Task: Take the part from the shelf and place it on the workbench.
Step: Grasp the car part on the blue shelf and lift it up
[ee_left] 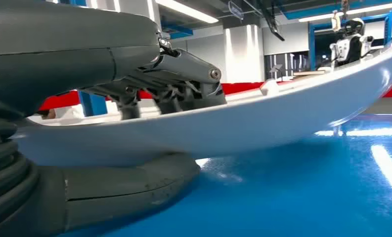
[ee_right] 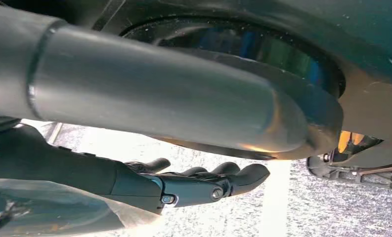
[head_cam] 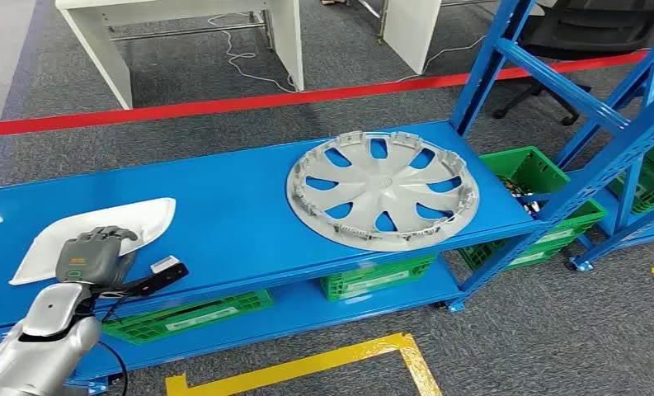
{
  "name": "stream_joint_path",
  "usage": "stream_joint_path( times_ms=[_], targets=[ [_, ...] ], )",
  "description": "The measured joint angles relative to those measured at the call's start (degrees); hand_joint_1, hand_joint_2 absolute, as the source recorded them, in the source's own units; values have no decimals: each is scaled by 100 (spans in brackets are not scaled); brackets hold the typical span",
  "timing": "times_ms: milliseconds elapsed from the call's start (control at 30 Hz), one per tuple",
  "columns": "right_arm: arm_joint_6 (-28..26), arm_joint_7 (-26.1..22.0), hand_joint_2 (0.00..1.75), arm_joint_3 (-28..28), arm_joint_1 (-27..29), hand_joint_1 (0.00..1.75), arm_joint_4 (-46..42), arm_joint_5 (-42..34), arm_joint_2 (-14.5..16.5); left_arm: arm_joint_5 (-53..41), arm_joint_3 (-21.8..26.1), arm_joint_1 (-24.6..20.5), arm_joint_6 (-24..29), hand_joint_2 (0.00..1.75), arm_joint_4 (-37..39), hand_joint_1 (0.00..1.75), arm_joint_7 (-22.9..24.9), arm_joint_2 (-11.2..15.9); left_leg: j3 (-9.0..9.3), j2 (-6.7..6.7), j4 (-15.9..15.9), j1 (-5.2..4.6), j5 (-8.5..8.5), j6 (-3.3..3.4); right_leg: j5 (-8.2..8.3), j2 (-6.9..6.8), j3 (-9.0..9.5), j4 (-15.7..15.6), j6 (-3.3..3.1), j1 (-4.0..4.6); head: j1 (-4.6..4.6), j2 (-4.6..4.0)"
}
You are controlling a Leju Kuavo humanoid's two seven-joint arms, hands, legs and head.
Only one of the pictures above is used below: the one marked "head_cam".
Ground blue metal shelf rack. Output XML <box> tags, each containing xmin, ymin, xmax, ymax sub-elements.
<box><xmin>0</xmin><ymin>0</ymin><xmax>654</xmax><ymax>396</ymax></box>
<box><xmin>554</xmin><ymin>24</ymin><xmax>654</xmax><ymax>273</ymax></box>

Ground black office chair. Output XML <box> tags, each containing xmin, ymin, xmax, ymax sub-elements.
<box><xmin>492</xmin><ymin>0</ymin><xmax>654</xmax><ymax>127</ymax></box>

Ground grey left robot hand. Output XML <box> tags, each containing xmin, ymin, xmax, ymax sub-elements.
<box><xmin>55</xmin><ymin>224</ymin><xmax>141</xmax><ymax>290</ymax></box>

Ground thin white floor cable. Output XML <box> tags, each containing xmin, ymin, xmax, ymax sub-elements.
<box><xmin>206</xmin><ymin>12</ymin><xmax>301</xmax><ymax>94</ymax></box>
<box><xmin>394</xmin><ymin>34</ymin><xmax>489</xmax><ymax>84</ymax></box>

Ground white plastic car part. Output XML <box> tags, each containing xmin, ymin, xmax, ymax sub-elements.
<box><xmin>8</xmin><ymin>197</ymin><xmax>177</xmax><ymax>287</ymax></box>

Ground red barrier tape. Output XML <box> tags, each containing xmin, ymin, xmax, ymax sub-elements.
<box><xmin>0</xmin><ymin>48</ymin><xmax>654</xmax><ymax>139</ymax></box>

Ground tangled black white cables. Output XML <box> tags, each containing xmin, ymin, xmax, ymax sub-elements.
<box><xmin>498</xmin><ymin>176</ymin><xmax>542</xmax><ymax>219</ymax></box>

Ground silver wheel hubcap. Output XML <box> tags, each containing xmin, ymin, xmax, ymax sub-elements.
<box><xmin>285</xmin><ymin>130</ymin><xmax>481</xmax><ymax>253</ymax></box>

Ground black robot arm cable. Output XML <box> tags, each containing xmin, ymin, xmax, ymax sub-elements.
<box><xmin>94</xmin><ymin>340</ymin><xmax>129</xmax><ymax>396</ymax></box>

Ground white desk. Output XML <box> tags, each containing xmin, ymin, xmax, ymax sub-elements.
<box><xmin>381</xmin><ymin>0</ymin><xmax>443</xmax><ymax>76</ymax></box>
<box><xmin>54</xmin><ymin>0</ymin><xmax>306</xmax><ymax>111</ymax></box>

